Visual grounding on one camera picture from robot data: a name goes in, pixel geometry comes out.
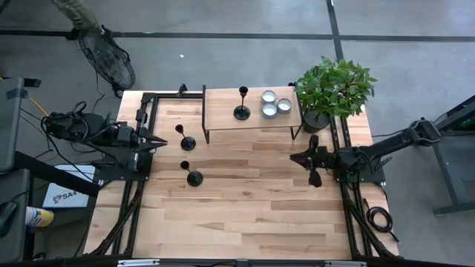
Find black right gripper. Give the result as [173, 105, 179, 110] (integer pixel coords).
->
[289, 134, 341, 188]

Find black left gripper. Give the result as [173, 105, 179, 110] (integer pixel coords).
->
[122, 109, 169, 172]

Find black metal candlestick holder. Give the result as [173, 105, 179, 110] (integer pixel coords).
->
[233, 85, 252, 121]
[174, 124, 197, 152]
[180, 160, 204, 188]

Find pink patterned candle tin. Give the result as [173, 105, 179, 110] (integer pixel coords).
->
[276, 97, 293, 115]

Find blue patterned candle tin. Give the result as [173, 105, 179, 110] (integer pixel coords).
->
[261, 102, 278, 119]

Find white purple patterned candle tin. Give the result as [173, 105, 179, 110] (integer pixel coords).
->
[261, 90, 278, 105]

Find wooden riser shelf black legs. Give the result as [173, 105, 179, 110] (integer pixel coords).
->
[201, 84, 304, 145]

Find green potted plant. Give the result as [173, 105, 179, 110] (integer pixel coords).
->
[294, 55, 379, 134]

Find white printed sign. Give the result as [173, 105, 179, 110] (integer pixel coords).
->
[42, 164, 98, 209]

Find black desk crossbar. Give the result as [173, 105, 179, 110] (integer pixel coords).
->
[13, 151, 101, 198]

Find yellow white spray can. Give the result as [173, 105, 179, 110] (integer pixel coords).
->
[24, 205, 55, 228]

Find dark grey equipment case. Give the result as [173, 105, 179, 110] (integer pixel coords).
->
[0, 76, 42, 174]
[0, 168, 31, 263]

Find person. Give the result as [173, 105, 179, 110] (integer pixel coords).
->
[50, 0, 112, 41]

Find grey metal cart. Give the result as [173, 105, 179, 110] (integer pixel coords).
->
[430, 94, 475, 217]

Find coiled black cable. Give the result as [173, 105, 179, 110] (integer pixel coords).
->
[362, 198, 401, 244]

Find silver aluminium bracket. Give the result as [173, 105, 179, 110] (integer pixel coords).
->
[324, 260, 367, 267]
[117, 258, 161, 267]

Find yellow cable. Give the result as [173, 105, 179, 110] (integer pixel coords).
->
[28, 96, 50, 118]

